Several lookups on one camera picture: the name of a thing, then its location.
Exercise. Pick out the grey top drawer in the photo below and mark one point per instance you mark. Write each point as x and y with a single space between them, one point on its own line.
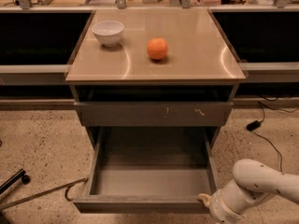
153 113

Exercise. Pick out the grey drawer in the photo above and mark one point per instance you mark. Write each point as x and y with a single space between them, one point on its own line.
153 113
149 170

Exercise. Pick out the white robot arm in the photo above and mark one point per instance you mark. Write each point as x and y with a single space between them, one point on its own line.
253 183

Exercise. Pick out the metal rod with hook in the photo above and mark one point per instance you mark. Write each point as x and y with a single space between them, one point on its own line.
43 193

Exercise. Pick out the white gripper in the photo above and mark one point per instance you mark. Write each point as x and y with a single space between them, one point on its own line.
219 206

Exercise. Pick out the orange fruit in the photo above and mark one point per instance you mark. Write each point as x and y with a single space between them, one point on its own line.
157 48

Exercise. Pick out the black power adapter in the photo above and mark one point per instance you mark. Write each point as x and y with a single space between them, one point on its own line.
254 125

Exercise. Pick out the white ceramic bowl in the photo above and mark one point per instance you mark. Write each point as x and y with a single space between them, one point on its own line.
108 33

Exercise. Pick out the black chair leg with caster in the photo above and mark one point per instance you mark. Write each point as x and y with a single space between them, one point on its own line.
21 174

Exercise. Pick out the grey drawer cabinet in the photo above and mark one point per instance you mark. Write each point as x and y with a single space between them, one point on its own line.
154 66

